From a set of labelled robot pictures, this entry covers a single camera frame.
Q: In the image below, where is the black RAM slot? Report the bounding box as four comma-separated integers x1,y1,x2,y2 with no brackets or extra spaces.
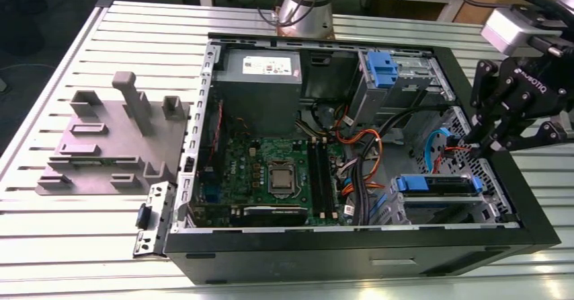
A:
313,137,330,219
317,137,335,219
307,137,326,219
322,137,339,219

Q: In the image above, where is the yellow black wire bundle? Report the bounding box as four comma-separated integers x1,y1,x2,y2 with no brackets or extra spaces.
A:
294,118,337,139

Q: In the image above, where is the blue expansion slot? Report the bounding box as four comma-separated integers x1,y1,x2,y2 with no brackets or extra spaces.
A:
202,184,223,205

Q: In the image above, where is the metal optical drive cage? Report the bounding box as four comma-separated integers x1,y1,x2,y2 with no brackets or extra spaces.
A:
349,49,454,126

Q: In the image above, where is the black cable bundle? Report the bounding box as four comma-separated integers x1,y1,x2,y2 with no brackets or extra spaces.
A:
349,104,450,227

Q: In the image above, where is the orange red yellow power wire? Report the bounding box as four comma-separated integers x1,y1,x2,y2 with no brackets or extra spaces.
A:
334,128,489,210

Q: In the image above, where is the green RAM stick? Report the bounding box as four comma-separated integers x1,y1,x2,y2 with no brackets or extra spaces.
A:
67,157,135,165

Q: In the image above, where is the grey power supply unit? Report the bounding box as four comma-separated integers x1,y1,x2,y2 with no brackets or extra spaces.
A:
210,49,302,139

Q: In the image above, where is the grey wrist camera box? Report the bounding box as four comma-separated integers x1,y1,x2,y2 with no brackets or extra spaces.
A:
480,5,565,58

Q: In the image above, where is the metal disk bay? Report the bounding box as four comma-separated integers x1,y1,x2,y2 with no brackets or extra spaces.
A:
390,174,506,226

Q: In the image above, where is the metal CPU socket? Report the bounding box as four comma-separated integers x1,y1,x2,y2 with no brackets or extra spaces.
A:
267,160,302,200

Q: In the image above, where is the black open PC case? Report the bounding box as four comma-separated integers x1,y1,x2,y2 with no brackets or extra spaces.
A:
162,32,562,285

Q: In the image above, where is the hard disk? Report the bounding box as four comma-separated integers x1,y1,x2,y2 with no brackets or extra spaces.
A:
394,174,486,212

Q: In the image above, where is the metal card retention bracket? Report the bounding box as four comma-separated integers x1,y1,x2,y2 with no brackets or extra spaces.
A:
133,180,179,259

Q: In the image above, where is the blue drive latch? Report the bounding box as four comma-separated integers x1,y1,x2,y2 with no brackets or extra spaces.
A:
365,51,401,89

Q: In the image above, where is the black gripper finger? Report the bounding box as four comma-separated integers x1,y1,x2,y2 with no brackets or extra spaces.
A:
477,113,565,161
464,59,504,146

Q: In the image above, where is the green motherboard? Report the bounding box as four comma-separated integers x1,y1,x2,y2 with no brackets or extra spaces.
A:
193,137,355,229

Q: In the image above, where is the silver CPU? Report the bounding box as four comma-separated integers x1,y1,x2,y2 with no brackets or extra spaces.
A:
271,169,294,188

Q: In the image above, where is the grey parts rack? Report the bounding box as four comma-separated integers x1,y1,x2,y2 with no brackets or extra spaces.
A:
35,71,190,196

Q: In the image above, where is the black graphics card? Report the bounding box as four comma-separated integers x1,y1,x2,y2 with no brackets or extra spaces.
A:
231,205,310,227

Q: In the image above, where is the blue data wire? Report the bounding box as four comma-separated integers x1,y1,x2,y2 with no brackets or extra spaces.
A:
424,126,464,175

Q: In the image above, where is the brown wooden cabinet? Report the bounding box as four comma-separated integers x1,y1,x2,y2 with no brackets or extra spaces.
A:
453,0,574,27

